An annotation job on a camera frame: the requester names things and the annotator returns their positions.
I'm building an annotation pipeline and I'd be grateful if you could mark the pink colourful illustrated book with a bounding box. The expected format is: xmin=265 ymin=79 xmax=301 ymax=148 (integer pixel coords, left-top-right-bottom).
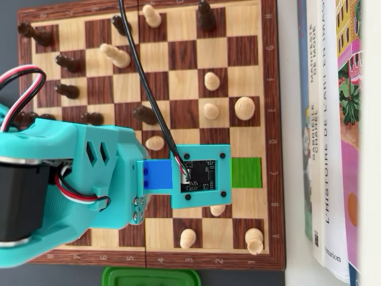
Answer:
xmin=335 ymin=0 xmax=363 ymax=286

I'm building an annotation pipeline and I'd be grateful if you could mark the colourful panda mat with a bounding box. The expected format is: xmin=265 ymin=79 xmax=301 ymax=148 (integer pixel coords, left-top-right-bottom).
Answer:
xmin=296 ymin=0 xmax=314 ymax=241

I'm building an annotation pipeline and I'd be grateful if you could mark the dark wooden pawn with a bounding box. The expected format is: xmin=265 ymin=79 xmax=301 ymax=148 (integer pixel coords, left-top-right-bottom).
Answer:
xmin=81 ymin=112 xmax=105 ymax=126
xmin=55 ymin=54 xmax=82 ymax=74
xmin=55 ymin=83 xmax=80 ymax=100

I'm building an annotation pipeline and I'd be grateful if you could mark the light wooden bishop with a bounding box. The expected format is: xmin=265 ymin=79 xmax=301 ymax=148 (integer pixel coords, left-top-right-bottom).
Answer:
xmin=142 ymin=4 xmax=163 ymax=29

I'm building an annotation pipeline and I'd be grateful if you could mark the dark wooden rook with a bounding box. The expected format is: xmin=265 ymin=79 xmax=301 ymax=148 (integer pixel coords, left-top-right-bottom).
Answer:
xmin=17 ymin=22 xmax=54 ymax=48

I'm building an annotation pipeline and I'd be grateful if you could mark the tall light wooden chess piece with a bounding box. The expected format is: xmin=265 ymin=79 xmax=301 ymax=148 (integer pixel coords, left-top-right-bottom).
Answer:
xmin=99 ymin=43 xmax=132 ymax=69

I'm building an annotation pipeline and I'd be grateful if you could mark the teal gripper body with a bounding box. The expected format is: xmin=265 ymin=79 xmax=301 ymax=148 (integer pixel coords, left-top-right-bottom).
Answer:
xmin=113 ymin=139 xmax=149 ymax=231

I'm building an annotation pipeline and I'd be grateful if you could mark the dark wooden queen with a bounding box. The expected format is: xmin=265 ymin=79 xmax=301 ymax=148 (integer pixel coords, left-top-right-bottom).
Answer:
xmin=132 ymin=104 xmax=160 ymax=126

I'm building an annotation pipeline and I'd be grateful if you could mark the white vertical panel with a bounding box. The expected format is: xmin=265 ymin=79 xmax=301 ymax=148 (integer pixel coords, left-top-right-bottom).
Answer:
xmin=357 ymin=0 xmax=381 ymax=286

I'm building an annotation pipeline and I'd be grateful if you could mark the dark pawn top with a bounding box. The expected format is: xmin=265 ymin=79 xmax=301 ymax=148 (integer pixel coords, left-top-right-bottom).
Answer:
xmin=111 ymin=14 xmax=133 ymax=36

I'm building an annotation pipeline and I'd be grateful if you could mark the light wooden king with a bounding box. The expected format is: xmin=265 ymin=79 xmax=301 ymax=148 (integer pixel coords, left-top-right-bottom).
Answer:
xmin=234 ymin=97 xmax=256 ymax=122

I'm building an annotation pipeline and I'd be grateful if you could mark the white art history book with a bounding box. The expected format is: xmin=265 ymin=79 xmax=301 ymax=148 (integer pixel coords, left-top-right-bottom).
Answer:
xmin=320 ymin=0 xmax=351 ymax=284

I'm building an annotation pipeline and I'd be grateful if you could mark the light wooden rook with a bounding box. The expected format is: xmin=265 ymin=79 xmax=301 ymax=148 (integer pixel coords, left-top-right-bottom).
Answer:
xmin=244 ymin=228 xmax=265 ymax=256

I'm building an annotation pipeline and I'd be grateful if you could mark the red white black servo cable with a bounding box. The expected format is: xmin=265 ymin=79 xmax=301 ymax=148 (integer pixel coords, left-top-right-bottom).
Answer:
xmin=54 ymin=171 xmax=111 ymax=211
xmin=0 ymin=65 xmax=48 ymax=132

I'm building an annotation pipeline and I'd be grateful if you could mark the tall dark wooden chess piece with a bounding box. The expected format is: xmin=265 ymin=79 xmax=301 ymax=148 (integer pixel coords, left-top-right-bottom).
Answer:
xmin=197 ymin=0 xmax=217 ymax=32

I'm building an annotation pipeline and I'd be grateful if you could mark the white Gabrielle Chanel book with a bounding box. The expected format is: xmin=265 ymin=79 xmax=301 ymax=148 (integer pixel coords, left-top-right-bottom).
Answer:
xmin=306 ymin=0 xmax=326 ymax=268

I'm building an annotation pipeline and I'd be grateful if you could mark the wooden folding chess board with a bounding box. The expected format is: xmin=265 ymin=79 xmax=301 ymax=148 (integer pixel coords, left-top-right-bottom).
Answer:
xmin=16 ymin=0 xmax=285 ymax=271

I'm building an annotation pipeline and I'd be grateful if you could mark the black camera cable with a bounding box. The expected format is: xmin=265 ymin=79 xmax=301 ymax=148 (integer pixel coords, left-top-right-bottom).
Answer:
xmin=118 ymin=0 xmax=191 ymax=182

